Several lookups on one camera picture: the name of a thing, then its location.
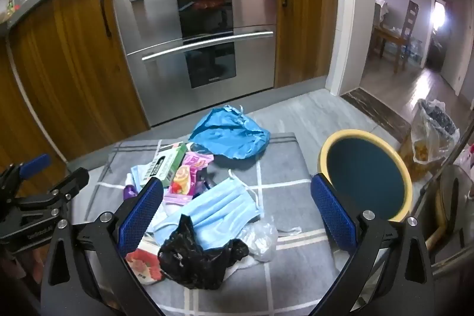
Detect grey checked blanket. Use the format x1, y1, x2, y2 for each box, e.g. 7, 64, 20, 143
70, 133, 356, 316

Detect yellow pan with grey lid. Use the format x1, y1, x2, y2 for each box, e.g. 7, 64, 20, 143
422, 164, 474, 254

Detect clear water bottles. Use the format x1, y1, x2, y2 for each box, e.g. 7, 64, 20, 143
402, 40, 423, 63

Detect chrome storage rack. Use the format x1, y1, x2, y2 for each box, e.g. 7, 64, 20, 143
418, 123, 474, 280

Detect trash can with clear liner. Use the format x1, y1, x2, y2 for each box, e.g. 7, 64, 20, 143
400, 98, 460, 183

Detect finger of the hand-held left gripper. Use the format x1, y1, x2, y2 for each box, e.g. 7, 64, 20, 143
17, 168, 90, 224
0, 154, 52, 198

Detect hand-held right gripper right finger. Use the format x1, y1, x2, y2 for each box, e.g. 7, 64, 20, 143
310, 173, 435, 316

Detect stainless steel drawer appliance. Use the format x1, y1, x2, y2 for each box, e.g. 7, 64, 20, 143
110, 0, 278, 128

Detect blue bin with yellow rim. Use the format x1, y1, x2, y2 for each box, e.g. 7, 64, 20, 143
319, 130, 413, 224

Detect small purple bottle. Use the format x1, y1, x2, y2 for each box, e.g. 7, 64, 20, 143
123, 173, 139, 201

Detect clear plastic bag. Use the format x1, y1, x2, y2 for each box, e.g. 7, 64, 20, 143
237, 222, 278, 263

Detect black plastic bag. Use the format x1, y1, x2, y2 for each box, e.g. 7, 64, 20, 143
158, 214, 249, 291

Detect narrow wooden cabinet door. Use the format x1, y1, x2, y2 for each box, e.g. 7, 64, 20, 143
274, 0, 340, 89

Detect white interior door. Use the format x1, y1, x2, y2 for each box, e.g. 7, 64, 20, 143
441, 0, 471, 96

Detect light blue packet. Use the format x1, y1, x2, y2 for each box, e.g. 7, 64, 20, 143
131, 164, 156, 191

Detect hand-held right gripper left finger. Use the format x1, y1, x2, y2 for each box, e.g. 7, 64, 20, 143
40, 177, 165, 316

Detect blue plastic bag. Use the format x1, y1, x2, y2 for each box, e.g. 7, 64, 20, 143
189, 105, 271, 159

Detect blue face mask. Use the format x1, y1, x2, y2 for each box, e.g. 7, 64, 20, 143
152, 170, 302, 254

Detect pink snack packet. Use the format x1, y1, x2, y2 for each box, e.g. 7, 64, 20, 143
163, 152, 215, 206

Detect green and white box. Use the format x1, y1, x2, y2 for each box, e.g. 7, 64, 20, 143
142, 142, 188, 193

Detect red and white packet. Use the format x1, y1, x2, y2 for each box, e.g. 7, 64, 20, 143
125, 246, 165, 285

